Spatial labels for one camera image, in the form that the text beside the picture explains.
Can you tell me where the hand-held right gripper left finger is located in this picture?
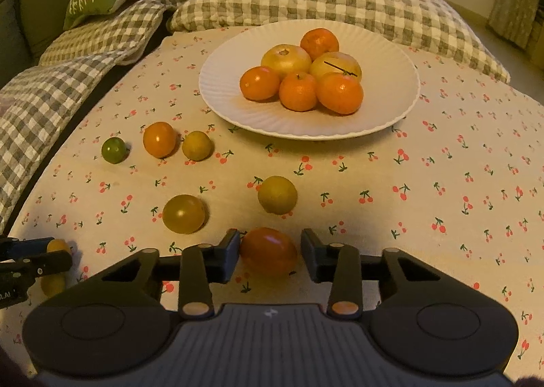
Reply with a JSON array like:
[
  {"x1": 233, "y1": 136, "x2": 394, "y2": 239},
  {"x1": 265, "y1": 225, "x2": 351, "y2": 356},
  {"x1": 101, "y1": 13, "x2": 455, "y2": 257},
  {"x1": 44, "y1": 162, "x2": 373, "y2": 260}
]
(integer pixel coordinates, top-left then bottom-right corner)
[{"x1": 85, "y1": 229, "x2": 241, "y2": 320}]

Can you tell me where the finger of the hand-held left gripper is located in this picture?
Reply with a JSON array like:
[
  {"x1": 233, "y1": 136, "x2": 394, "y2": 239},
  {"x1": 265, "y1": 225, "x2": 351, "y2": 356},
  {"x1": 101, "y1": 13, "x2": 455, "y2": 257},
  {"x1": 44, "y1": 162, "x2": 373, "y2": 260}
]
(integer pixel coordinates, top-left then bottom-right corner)
[
  {"x1": 0, "y1": 250, "x2": 74, "y2": 282},
  {"x1": 0, "y1": 236, "x2": 55, "y2": 262}
]

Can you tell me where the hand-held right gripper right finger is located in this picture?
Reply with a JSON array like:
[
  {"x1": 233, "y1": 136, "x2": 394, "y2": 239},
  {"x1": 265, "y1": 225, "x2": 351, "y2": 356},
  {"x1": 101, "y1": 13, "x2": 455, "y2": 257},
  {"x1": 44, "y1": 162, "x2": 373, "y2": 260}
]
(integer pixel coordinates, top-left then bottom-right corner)
[{"x1": 302, "y1": 228, "x2": 457, "y2": 320}]

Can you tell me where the small yellow-green fruit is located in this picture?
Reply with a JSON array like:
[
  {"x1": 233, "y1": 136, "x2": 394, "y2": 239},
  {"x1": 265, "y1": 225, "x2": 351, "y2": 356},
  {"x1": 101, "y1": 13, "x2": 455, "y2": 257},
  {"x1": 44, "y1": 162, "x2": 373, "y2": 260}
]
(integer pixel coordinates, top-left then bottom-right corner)
[
  {"x1": 182, "y1": 131, "x2": 213, "y2": 162},
  {"x1": 40, "y1": 239, "x2": 72, "y2": 298},
  {"x1": 257, "y1": 175, "x2": 298, "y2": 215}
]

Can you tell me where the red-orange tomato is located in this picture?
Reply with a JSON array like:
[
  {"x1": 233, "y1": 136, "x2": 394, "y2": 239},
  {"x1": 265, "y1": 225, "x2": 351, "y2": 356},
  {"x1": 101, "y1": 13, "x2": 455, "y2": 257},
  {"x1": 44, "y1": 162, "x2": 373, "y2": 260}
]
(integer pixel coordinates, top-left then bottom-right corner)
[{"x1": 240, "y1": 227, "x2": 298, "y2": 278}]

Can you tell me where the white ribbed plate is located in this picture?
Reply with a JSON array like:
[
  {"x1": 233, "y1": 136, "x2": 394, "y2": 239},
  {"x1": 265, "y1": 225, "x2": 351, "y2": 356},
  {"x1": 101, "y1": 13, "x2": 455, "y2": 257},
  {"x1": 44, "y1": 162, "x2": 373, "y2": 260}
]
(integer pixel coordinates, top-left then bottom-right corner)
[{"x1": 198, "y1": 19, "x2": 421, "y2": 140}]

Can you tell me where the green-brown tomato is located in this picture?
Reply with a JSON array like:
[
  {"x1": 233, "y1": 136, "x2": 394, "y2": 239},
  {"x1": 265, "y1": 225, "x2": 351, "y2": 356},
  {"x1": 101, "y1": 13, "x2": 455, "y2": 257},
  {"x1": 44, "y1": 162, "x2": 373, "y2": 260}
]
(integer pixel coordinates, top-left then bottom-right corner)
[{"x1": 162, "y1": 194, "x2": 207, "y2": 233}]

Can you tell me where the cherry print cloth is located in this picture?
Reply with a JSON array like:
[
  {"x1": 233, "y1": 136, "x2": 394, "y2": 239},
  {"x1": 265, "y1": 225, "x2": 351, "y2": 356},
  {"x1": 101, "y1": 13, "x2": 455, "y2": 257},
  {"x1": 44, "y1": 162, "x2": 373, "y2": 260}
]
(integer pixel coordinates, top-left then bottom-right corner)
[{"x1": 0, "y1": 23, "x2": 544, "y2": 387}]

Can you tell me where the small green citrus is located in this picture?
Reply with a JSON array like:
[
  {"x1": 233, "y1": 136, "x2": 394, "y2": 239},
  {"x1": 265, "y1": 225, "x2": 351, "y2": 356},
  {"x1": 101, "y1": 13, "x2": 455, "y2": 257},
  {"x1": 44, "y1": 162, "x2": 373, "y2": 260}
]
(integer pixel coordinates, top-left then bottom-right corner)
[{"x1": 101, "y1": 137, "x2": 128, "y2": 164}]

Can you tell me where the orange tomato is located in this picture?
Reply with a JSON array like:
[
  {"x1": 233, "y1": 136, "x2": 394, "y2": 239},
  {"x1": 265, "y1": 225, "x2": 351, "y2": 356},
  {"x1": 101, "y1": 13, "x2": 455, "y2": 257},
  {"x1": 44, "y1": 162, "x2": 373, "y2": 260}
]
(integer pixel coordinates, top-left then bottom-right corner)
[{"x1": 142, "y1": 121, "x2": 177, "y2": 159}]

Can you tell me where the green sofa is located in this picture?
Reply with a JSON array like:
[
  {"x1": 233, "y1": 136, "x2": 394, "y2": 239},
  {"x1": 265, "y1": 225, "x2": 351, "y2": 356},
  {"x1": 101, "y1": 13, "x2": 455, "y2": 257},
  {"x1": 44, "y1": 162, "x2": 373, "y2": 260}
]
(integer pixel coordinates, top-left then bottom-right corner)
[{"x1": 0, "y1": 0, "x2": 115, "y2": 90}]

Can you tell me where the patterned curtain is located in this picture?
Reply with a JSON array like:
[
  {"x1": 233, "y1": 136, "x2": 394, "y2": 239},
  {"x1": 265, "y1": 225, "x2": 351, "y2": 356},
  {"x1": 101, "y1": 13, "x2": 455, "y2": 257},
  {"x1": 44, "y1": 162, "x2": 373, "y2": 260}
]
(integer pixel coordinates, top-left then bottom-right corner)
[{"x1": 488, "y1": 0, "x2": 544, "y2": 52}]

